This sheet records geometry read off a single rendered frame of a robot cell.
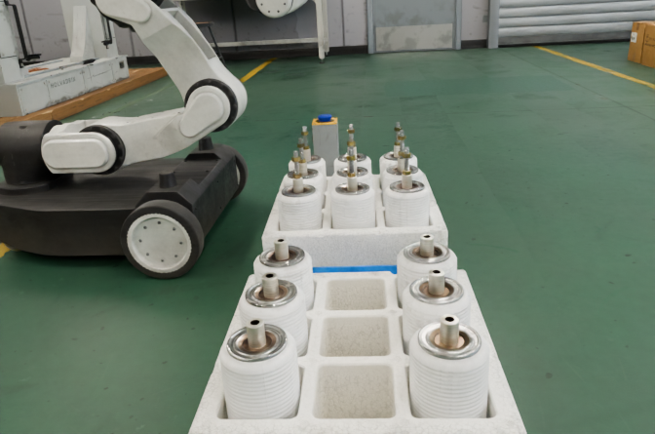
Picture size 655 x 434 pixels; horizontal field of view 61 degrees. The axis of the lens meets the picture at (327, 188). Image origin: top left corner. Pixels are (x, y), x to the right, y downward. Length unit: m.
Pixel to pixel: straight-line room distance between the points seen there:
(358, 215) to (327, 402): 0.47
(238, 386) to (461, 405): 0.26
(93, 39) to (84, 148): 3.24
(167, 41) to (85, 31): 3.26
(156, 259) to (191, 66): 0.51
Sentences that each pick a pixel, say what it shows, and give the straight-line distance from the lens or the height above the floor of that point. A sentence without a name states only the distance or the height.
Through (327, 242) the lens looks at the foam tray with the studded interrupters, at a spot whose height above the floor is 0.16.
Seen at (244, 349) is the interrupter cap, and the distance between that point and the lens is 0.71.
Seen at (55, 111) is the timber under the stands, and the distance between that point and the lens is 3.79.
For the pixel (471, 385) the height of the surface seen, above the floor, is 0.22.
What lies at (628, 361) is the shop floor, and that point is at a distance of 1.18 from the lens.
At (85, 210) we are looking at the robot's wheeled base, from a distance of 1.54.
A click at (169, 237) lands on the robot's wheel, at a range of 1.42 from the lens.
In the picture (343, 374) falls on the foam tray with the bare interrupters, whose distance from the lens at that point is 0.80.
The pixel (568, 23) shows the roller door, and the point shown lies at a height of 0.21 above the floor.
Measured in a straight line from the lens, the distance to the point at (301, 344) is 0.83.
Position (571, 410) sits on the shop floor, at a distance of 1.04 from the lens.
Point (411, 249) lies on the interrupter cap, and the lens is 0.92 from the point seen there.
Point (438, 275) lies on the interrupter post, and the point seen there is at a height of 0.28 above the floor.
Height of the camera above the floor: 0.66
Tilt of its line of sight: 20 degrees down
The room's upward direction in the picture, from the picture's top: 3 degrees counter-clockwise
